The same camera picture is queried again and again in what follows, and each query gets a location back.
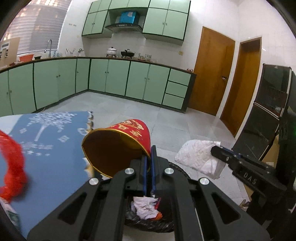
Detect orange plastic basin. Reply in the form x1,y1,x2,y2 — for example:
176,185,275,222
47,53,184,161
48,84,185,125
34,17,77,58
19,54,34,62

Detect white tissue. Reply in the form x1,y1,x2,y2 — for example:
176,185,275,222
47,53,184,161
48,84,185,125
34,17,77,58
175,139,226,180

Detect black lined trash bin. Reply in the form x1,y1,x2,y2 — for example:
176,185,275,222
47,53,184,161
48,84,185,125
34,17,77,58
124,161,193,234

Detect white napkin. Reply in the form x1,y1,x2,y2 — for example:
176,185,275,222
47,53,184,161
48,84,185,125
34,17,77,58
131,196,163,220

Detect cardboard box on counter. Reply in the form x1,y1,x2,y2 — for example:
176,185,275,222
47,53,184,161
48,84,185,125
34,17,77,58
0,37,20,68

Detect black wok pan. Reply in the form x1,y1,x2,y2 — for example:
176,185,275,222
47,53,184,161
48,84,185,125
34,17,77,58
120,49,135,59

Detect blue box above hood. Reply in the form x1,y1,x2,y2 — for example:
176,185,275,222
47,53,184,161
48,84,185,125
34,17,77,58
119,11,140,25

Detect brown wooden door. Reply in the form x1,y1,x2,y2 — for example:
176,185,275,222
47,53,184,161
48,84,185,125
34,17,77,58
220,37,261,136
188,27,235,115

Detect blue coffee tree mat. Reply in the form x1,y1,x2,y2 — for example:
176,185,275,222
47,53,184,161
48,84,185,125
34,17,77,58
1,111,93,239

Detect green lower cabinets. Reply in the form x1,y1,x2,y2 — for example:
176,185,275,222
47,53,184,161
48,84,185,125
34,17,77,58
1,57,196,116

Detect red plastic wrapper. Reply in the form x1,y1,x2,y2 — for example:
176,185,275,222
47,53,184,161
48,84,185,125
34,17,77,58
1,131,28,203

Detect black glass cabinet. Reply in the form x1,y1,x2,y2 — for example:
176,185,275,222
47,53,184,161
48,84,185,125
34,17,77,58
232,64,295,161

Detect green upper cabinets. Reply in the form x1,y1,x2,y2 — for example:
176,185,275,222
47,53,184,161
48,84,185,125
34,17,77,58
82,1,191,45

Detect chrome kitchen faucet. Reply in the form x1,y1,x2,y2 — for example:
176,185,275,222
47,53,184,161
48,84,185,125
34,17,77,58
44,39,53,58

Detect green white snack bag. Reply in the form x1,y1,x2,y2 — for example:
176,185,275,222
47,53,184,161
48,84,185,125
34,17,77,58
1,198,21,231

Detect window with blinds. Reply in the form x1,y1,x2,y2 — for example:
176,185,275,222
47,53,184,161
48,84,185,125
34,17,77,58
2,0,71,55

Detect white cooking pot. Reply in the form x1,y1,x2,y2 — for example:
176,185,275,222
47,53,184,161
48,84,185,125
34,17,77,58
106,47,117,58

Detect red paper cup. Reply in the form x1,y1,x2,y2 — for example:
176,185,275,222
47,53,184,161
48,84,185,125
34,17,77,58
81,118,151,178

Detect green cabinets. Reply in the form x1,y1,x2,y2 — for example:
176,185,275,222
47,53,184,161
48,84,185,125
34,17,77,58
1,57,196,116
82,1,191,45

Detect black range hood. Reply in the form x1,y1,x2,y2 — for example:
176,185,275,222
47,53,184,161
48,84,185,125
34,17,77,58
105,23,142,33

